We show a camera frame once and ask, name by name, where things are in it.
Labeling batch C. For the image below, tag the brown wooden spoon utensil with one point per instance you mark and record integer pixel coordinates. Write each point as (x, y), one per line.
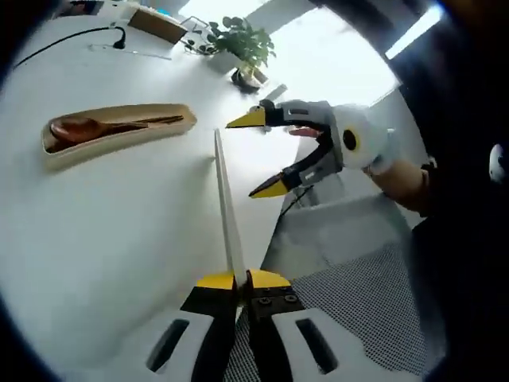
(79, 129)

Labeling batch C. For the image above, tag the beige cutlery case base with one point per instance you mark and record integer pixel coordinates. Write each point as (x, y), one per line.
(119, 145)

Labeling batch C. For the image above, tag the large green potted plant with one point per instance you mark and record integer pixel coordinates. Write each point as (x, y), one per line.
(242, 44)

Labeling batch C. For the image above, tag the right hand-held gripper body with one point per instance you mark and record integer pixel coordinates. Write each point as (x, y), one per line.
(366, 139)

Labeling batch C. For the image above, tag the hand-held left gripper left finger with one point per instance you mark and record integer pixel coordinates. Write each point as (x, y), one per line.
(210, 318)

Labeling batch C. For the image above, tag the dark wooden chopstick utensil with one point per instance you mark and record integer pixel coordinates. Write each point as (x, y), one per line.
(163, 118)
(161, 122)

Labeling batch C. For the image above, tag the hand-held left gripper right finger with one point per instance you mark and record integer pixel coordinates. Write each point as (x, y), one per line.
(274, 318)

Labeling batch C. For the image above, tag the brown cardboard box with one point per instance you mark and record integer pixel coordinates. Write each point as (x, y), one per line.
(157, 24)

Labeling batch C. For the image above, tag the white handheld controller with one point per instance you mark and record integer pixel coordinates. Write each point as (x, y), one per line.
(497, 163)

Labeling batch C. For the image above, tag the beige cutlery case lid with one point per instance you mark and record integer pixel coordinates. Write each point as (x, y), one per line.
(227, 207)

